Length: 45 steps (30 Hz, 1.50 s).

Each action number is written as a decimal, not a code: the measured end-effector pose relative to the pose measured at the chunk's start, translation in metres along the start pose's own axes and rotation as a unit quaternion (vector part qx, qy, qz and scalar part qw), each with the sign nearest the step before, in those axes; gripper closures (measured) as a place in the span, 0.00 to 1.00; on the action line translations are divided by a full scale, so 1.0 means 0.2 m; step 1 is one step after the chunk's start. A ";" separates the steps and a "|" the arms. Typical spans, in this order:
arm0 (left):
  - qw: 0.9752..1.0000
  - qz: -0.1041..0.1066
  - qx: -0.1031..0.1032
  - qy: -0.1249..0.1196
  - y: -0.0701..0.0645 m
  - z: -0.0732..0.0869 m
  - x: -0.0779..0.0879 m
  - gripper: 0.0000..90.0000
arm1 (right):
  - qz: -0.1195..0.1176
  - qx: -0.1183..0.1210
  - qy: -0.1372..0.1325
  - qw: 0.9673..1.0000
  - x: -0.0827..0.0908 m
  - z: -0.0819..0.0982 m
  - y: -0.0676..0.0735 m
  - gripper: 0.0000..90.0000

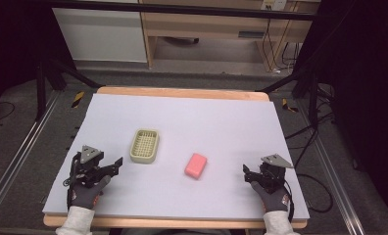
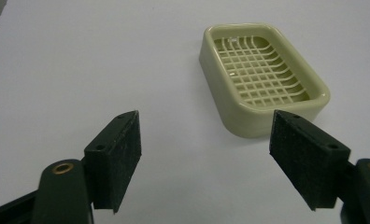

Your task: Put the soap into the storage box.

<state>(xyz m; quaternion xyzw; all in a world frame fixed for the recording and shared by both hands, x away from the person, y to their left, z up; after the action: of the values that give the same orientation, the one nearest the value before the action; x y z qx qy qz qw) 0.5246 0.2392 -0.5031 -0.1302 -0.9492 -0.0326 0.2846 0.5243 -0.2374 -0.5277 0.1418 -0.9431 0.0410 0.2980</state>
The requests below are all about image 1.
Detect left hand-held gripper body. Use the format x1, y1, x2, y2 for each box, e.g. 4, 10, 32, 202
70, 145, 113, 189

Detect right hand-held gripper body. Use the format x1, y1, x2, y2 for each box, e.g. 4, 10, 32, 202
259, 154, 295, 194

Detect beige plastic soap dish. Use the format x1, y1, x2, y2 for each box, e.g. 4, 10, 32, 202
129, 128, 161, 165

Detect pink soap bar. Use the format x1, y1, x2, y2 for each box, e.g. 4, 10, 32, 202
183, 153, 209, 180

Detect person's right hand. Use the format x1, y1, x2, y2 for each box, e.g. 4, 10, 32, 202
250, 180, 291, 213

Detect person's left hand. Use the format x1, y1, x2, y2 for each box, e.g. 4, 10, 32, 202
68, 174, 113, 211

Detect yellow black floor tape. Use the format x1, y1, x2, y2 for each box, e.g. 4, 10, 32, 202
281, 98, 300, 115
71, 90, 85, 110

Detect white table mat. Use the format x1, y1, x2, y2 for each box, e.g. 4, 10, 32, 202
41, 93, 311, 221

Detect black metal stand leg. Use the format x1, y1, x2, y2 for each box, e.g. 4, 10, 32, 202
34, 57, 103, 122
255, 67, 321, 130

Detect wooden table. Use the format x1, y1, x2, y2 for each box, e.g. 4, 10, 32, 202
42, 85, 310, 230

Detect white cabinet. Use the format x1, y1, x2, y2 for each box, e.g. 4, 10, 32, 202
51, 6, 149, 64

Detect wooden desk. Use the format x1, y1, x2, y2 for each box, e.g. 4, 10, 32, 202
138, 0, 321, 71

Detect white power strip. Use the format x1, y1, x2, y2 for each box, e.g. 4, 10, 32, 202
260, 0, 288, 12

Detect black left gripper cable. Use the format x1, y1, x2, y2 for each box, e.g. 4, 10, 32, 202
63, 156, 78, 210

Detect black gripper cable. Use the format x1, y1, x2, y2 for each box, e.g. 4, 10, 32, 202
63, 156, 78, 210
283, 180, 296, 223

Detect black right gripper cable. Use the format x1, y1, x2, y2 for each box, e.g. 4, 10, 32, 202
283, 180, 296, 223

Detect metal floor rail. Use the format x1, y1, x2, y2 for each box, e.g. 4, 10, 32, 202
0, 90, 63, 227
295, 97, 367, 235

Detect thin black floor cable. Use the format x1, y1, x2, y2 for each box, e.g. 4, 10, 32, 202
0, 101, 17, 123

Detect black cables under desk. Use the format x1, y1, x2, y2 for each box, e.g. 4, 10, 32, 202
261, 19, 302, 72

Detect black metal frame bar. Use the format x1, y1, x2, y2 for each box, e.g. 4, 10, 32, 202
48, 0, 317, 22

